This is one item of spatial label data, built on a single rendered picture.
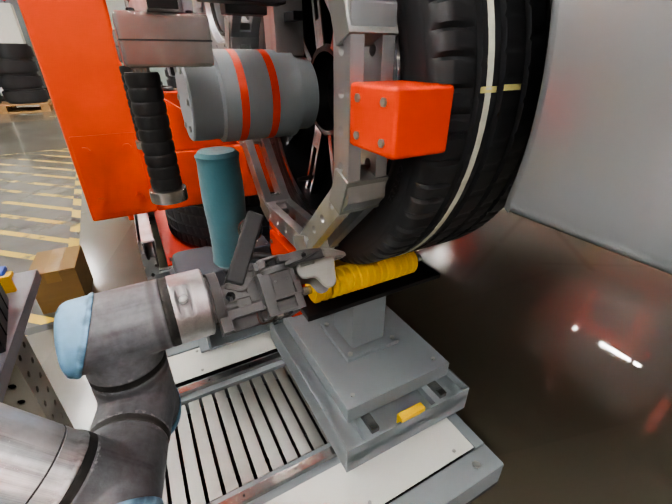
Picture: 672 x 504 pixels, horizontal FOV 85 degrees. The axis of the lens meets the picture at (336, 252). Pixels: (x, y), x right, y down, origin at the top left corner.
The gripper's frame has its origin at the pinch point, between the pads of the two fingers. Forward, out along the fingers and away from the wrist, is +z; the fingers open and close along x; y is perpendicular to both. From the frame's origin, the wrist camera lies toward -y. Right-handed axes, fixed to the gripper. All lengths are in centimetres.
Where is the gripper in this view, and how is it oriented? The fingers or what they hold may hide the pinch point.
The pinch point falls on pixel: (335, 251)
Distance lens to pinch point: 57.8
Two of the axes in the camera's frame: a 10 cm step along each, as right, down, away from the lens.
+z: 8.8, -2.3, 4.2
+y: 3.4, 9.2, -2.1
